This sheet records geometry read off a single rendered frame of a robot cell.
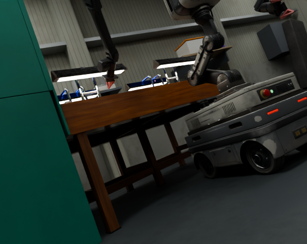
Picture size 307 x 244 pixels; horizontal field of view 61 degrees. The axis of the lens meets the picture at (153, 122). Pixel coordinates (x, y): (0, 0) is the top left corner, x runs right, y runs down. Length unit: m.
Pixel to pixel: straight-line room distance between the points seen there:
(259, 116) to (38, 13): 4.24
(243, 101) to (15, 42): 1.25
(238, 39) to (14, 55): 5.66
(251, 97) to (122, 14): 4.22
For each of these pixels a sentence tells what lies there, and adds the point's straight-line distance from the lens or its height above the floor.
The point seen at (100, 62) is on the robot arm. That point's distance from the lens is 1.75.
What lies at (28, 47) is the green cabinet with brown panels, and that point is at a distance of 1.62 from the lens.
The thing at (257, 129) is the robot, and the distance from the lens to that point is 1.42.
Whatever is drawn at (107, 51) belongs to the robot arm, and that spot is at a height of 1.03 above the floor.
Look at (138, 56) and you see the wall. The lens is 5.04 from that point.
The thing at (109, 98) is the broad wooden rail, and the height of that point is 0.75.
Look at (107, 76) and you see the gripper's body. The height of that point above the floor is 0.92.
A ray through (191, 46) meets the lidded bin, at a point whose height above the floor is 1.76.
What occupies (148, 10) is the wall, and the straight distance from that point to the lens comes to 5.68.
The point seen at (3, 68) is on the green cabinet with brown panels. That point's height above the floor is 0.99.
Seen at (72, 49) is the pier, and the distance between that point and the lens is 4.46.
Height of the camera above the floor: 0.36
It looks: 5 degrees up
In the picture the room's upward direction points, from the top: 21 degrees counter-clockwise
